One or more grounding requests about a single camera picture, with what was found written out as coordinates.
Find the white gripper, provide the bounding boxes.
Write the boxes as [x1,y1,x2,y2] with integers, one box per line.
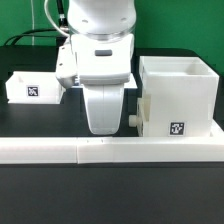
[55,34,134,135]

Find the white front drawer with tag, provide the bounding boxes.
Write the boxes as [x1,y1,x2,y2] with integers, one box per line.
[129,95,151,137]

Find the white drawer with tag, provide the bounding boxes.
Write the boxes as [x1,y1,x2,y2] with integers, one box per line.
[129,95,151,137]
[5,71,65,104]

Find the white drawer cabinet box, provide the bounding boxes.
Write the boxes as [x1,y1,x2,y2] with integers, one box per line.
[139,56,219,137]

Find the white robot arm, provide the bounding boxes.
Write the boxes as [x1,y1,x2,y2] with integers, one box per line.
[56,0,136,135]

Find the white marker tag plate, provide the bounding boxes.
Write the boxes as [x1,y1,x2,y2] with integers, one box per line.
[124,74,137,89]

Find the white L-shaped fence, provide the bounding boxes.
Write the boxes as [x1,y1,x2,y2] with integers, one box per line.
[0,135,224,164]

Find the black cable bundle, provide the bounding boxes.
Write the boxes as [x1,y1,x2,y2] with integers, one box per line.
[3,0,69,47]

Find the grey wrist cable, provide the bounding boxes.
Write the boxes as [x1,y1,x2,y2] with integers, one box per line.
[44,0,71,38]

